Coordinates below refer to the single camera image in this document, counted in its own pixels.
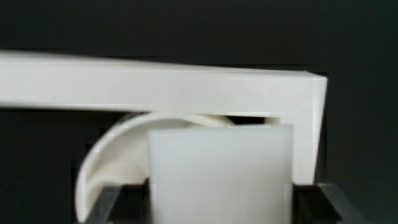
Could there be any white fence rail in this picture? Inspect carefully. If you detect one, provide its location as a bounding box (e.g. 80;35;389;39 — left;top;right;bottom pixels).
277;71;327;185
0;51;280;117

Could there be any white front fence rail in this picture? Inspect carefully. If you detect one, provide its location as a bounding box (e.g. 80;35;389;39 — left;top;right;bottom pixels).
0;51;280;117

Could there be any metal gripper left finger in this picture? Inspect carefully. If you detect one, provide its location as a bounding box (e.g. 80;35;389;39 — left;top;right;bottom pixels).
83;186;122;224

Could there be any white right fence rail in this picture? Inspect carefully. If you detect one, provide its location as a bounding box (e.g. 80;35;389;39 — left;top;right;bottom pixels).
277;71;327;185

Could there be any white stool leg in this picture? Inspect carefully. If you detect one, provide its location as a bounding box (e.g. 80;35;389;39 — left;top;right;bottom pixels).
147;125;293;224

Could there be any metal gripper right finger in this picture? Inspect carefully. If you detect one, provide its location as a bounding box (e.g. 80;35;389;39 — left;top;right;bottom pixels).
316;183;371;224

